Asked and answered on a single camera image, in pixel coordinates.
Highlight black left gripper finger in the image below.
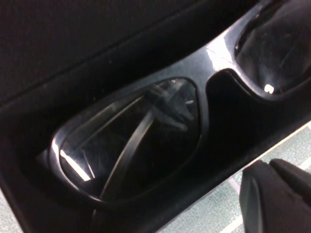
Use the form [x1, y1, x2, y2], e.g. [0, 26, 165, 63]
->
[239, 158, 311, 233]

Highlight black framed glasses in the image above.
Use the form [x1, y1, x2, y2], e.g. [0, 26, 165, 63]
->
[36, 0, 311, 210]

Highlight black printed glasses case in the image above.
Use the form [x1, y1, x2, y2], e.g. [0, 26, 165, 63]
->
[0, 0, 311, 233]

